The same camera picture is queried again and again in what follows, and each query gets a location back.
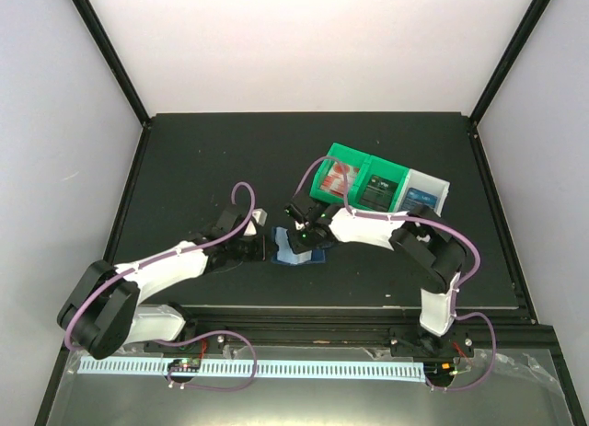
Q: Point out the right small circuit board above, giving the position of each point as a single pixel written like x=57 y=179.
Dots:
x=446 y=368

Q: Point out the blue card holder wallet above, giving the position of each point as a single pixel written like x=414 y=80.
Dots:
x=285 y=256

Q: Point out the left small circuit board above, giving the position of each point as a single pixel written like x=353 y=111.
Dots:
x=185 y=365

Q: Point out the red white card stack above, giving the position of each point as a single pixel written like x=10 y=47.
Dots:
x=333 y=182

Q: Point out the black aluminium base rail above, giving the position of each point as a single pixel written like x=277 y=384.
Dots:
x=396 y=330

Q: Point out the black vip card stack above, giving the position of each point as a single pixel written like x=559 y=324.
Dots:
x=378 y=194

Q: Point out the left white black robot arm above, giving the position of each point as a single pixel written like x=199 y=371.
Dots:
x=107 y=309

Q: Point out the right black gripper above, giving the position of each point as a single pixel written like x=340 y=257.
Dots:
x=297 y=246

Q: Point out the white slotted cable duct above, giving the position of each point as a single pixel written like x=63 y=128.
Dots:
x=285 y=369

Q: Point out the small circuit board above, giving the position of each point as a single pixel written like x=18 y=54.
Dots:
x=446 y=368
x=185 y=365

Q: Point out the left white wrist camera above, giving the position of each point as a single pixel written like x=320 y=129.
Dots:
x=256 y=222

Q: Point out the black frame post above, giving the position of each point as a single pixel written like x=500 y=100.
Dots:
x=101 y=38
x=521 y=35

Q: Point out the white bin with blue cards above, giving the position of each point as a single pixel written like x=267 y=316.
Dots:
x=421 y=189

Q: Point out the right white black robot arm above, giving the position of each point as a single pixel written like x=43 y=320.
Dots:
x=445 y=257

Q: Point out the right black frame post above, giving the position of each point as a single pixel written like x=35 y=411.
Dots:
x=521 y=35

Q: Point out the left black frame post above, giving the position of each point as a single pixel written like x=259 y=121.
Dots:
x=101 y=38

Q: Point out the green bin with red cards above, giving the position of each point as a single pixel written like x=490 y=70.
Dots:
x=346 y=155

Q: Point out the blue vip card stack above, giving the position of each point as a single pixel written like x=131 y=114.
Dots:
x=414 y=197

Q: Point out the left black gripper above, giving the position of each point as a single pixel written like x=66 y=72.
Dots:
x=261 y=251

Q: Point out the green bin with black cards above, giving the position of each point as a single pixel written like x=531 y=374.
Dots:
x=375 y=165

